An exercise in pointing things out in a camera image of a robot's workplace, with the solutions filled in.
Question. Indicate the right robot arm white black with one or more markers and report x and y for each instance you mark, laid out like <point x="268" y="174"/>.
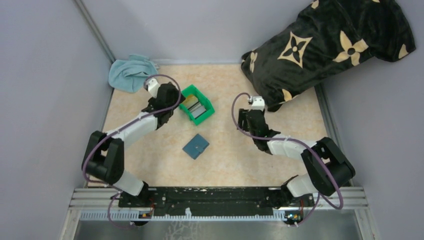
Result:
<point x="323" y="159"/>

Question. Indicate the blue leather card holder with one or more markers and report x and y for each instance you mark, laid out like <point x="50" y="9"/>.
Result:
<point x="196" y="146"/>

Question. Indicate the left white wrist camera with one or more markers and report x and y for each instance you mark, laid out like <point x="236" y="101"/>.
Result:
<point x="152" y="86"/>

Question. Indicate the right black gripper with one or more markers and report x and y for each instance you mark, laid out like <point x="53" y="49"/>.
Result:
<point x="253" y="117"/>

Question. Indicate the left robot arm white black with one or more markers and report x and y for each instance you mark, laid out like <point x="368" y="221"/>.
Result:
<point x="104" y="158"/>

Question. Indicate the cards in green bin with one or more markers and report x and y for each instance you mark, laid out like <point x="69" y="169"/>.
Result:
<point x="194" y="106"/>

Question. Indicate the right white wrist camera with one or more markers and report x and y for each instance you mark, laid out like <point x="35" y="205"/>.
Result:
<point x="256" y="103"/>

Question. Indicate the aluminium frame rail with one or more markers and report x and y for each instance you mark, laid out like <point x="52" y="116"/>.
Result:
<point x="97" y="203"/>

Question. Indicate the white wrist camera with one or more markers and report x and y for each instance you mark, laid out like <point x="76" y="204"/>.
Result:
<point x="152" y="86"/>
<point x="256" y="103"/>

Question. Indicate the light blue cloth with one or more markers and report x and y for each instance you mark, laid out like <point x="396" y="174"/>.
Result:
<point x="130" y="75"/>

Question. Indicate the green plastic bin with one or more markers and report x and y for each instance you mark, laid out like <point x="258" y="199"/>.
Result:
<point x="203" y="99"/>

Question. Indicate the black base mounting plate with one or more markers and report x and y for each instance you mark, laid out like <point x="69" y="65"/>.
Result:
<point x="213" y="201"/>

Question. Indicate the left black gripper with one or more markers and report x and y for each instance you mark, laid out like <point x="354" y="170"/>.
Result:
<point x="168" y="96"/>

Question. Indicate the black floral blanket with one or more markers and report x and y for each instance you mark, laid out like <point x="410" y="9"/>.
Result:
<point x="328" y="37"/>

